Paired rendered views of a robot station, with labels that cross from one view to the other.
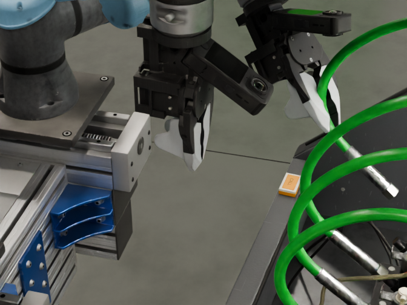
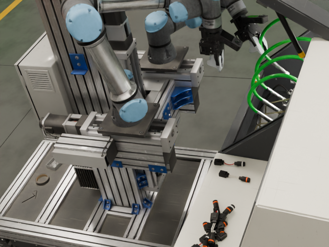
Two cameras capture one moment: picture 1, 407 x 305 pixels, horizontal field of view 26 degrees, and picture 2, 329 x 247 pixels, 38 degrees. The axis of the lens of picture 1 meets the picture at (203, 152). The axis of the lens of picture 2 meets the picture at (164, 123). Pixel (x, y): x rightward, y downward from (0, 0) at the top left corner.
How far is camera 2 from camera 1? 0.87 m
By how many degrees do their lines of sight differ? 8
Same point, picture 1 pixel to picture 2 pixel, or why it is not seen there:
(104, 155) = (187, 74)
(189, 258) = (222, 121)
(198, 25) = (217, 25)
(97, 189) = (186, 87)
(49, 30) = (165, 31)
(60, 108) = (171, 59)
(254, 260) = (244, 104)
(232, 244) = not seen: hidden behind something
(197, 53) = (218, 34)
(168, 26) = (208, 26)
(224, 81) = (226, 41)
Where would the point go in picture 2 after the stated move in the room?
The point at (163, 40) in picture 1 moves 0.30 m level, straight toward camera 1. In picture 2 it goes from (207, 31) to (213, 74)
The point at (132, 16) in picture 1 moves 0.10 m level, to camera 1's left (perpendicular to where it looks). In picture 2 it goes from (195, 23) to (172, 26)
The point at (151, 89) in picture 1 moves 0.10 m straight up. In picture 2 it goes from (204, 46) to (202, 24)
